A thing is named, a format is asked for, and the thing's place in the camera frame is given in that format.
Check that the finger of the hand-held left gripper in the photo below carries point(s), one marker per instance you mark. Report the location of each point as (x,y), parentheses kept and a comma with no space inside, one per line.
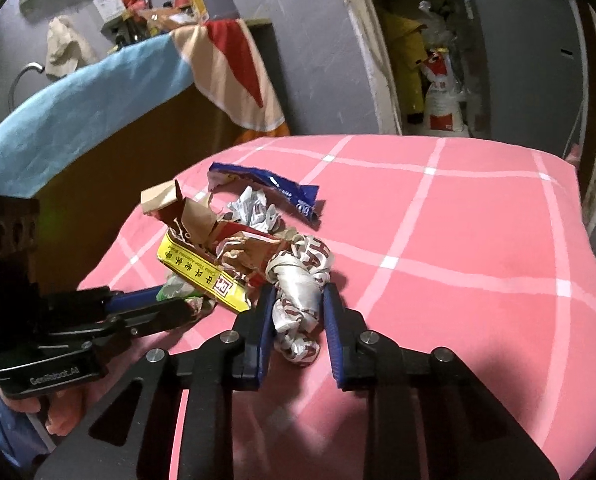
(138,297)
(153,317)

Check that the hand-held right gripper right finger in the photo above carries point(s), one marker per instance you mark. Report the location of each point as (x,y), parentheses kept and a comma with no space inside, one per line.
(332,340)

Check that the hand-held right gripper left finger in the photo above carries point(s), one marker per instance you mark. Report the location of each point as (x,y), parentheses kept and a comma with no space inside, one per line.
(259,340)

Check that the green plastic wrapper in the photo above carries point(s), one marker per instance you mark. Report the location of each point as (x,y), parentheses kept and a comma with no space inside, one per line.
(178,291)

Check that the white red-print wrapper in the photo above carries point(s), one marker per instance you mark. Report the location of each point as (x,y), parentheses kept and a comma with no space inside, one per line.
(298,290)

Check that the yellow cardboard box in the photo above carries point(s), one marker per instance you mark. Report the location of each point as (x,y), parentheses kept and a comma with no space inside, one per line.
(203,275)

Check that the blue snack wrapper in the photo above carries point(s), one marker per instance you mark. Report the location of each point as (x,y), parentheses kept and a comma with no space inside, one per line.
(278,182)

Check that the person's left hand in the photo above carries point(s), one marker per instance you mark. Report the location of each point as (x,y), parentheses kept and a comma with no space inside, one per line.
(65,410)

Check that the torn red brown carton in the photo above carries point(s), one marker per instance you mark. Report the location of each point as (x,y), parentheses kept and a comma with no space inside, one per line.
(243,252)

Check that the torn brown cardboard piece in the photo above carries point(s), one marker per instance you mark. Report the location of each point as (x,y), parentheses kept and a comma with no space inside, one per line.
(158,196)

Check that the crumpled white grey paper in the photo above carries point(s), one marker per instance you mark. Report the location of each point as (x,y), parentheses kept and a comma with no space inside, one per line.
(253,210)

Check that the wooden cabinet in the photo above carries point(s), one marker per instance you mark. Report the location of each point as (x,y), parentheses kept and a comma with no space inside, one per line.
(143,160)

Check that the pink checked blanket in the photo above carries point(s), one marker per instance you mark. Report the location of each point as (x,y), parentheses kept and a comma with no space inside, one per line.
(452,260)

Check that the light blue towel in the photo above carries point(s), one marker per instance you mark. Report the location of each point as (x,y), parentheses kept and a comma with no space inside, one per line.
(78,95)

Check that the metal faucet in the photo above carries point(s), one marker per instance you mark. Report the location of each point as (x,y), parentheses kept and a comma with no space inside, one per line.
(25,72)

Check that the red beige striped cloth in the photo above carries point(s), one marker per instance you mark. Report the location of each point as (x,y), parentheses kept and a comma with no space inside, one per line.
(233,65)

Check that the beige rag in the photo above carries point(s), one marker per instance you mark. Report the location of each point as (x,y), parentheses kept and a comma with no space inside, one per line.
(65,47)

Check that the white red-print sack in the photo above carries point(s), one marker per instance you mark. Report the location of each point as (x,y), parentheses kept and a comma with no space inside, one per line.
(445,95)

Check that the brown paper bag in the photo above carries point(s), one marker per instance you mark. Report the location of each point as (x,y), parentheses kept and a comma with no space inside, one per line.
(170,20)

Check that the yellow bag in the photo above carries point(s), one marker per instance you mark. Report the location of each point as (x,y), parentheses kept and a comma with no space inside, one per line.
(405,60)

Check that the grey box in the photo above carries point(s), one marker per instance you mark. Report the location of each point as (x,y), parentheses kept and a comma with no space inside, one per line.
(220,0)

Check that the clear plastic bag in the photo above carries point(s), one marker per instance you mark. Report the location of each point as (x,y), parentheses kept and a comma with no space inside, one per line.
(435,22)

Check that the grey cabinet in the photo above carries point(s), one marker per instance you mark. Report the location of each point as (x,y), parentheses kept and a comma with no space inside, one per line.
(517,55)

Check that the white wall box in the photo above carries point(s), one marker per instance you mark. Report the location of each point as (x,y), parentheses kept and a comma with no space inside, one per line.
(110,9)

